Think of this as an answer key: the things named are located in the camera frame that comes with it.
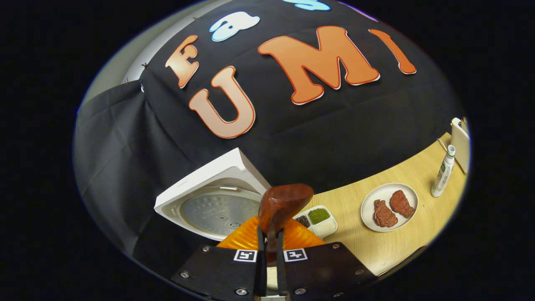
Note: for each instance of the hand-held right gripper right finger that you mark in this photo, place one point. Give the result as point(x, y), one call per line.
point(281, 271)

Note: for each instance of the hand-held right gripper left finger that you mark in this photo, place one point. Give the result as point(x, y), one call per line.
point(261, 271)

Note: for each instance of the brown wooden spoon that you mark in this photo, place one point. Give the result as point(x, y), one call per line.
point(284, 200)

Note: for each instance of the white rice cooker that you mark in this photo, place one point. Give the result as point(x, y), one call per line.
point(209, 175)

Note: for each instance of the white divided condiment dish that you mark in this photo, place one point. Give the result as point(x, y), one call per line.
point(326, 230)

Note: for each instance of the red meat piece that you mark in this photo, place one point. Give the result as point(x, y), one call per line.
point(384, 214)
point(402, 204)

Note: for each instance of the round white plate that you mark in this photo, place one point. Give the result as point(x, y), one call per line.
point(388, 188)

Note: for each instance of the black backdrop cloth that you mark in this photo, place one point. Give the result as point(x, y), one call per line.
point(334, 138)

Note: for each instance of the white bottle with green label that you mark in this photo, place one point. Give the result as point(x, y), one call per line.
point(443, 171)

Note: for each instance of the white toaster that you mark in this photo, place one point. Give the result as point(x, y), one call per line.
point(459, 142)

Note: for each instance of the row of black cloth clips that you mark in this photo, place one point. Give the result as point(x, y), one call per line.
point(145, 65)

